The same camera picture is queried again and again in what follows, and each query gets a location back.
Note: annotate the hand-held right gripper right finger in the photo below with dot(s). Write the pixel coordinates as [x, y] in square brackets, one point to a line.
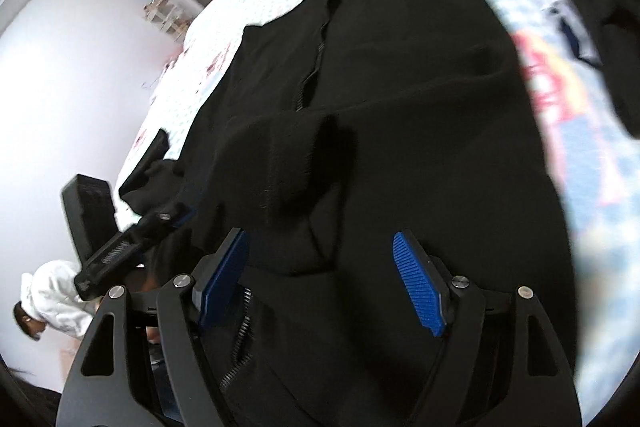
[417, 282]

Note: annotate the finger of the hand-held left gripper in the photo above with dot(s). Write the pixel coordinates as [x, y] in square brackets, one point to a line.
[172, 218]

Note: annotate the black zip jacket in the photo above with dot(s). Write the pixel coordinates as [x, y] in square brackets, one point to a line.
[400, 107]

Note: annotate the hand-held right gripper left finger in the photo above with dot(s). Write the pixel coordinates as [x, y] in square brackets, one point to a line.
[222, 277]

